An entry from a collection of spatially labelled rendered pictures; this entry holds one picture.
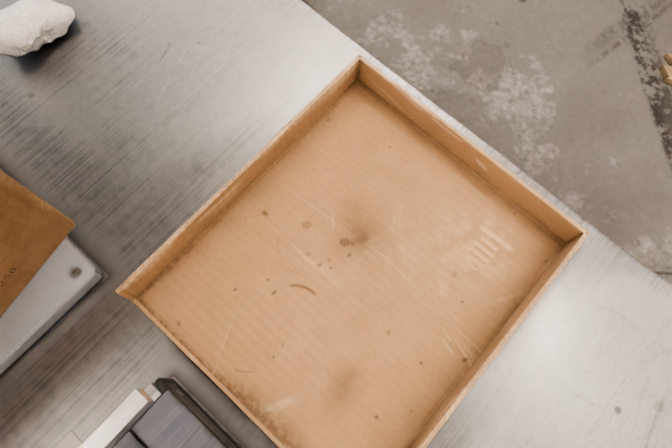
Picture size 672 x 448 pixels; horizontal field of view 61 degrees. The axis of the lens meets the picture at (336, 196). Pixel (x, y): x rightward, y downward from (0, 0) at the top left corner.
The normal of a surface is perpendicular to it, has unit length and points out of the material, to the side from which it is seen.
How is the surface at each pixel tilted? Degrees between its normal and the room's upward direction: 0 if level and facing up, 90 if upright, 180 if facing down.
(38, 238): 90
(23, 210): 90
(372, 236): 0
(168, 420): 0
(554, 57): 0
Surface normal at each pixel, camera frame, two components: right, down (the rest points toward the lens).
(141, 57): 0.03, -0.33
